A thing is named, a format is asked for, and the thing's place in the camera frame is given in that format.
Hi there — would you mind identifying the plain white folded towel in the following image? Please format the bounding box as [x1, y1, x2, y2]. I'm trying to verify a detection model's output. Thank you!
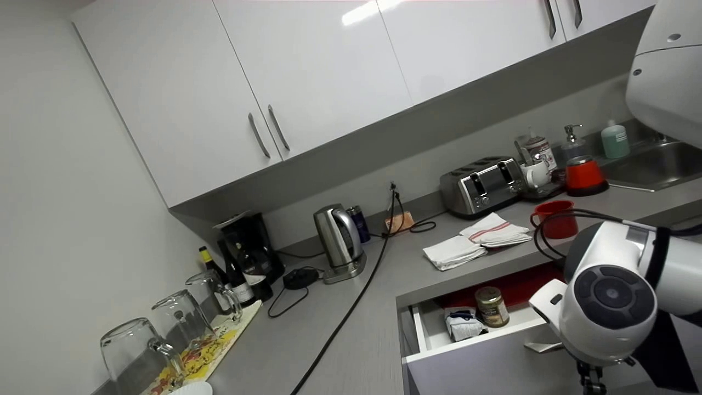
[422, 232, 490, 273]

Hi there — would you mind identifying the red drawer liner tray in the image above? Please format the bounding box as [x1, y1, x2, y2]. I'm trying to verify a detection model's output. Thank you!
[434, 261, 565, 311]

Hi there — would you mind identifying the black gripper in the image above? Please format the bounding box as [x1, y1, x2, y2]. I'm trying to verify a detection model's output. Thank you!
[576, 359, 609, 395]

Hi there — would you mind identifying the dark glass bottle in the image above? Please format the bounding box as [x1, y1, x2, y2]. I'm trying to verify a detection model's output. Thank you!
[196, 244, 257, 306]

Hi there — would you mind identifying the black drip coffee maker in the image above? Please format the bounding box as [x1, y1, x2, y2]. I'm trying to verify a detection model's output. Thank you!
[215, 210, 290, 305]

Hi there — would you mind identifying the long black power cable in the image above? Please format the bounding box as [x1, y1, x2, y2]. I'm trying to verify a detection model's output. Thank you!
[290, 183, 404, 395]

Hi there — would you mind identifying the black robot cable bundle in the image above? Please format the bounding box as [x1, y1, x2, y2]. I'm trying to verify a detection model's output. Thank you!
[531, 206, 650, 265]

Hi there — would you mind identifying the grey wall cabinet carcass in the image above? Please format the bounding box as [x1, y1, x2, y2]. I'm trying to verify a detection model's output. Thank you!
[167, 8, 656, 231]

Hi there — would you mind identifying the red plastic cup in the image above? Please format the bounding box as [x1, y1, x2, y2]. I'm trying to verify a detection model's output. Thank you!
[529, 197, 581, 240]

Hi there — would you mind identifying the red moka pot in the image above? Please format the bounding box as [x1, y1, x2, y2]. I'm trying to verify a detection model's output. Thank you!
[564, 153, 609, 197]

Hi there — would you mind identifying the stainless steel electric kettle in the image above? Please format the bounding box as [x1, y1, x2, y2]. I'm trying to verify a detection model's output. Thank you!
[312, 202, 369, 284]

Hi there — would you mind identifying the yellow patterned drying mat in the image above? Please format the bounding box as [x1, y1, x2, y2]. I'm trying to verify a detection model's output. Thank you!
[140, 298, 263, 395]

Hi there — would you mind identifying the white kitchen drawer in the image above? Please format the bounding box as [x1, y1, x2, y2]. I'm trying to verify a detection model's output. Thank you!
[396, 287, 702, 395]

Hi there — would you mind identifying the green soap bottle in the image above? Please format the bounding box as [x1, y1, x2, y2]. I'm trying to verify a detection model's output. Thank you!
[599, 118, 631, 165]

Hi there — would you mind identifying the black round puck device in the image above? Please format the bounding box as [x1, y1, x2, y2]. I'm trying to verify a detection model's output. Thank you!
[281, 265, 320, 291]

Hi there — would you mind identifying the clear plastic bag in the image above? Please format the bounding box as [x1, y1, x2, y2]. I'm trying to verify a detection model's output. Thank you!
[459, 210, 534, 251]

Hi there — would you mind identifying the stainless steel sink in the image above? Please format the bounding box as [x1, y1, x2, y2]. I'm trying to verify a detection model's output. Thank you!
[600, 138, 702, 192]

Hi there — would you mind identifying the white glossy cabinet door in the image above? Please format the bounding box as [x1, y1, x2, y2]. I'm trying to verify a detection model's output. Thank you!
[374, 0, 569, 106]
[210, 0, 412, 161]
[70, 0, 286, 210]
[555, 0, 660, 42]

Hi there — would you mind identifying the white plate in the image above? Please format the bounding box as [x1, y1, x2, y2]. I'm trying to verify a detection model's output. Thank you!
[169, 380, 215, 395]

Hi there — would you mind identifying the small metal tin jar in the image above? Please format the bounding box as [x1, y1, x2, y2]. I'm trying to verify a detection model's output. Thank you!
[474, 284, 512, 328]

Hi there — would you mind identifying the stainless steel four-slot toaster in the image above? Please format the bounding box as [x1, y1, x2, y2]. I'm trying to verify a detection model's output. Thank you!
[439, 153, 527, 219]

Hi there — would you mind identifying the white utensil mug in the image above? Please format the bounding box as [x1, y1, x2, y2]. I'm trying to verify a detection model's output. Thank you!
[514, 131, 561, 202]

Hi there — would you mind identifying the black white cloth bundle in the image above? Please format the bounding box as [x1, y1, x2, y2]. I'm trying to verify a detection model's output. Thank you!
[444, 305, 490, 345]

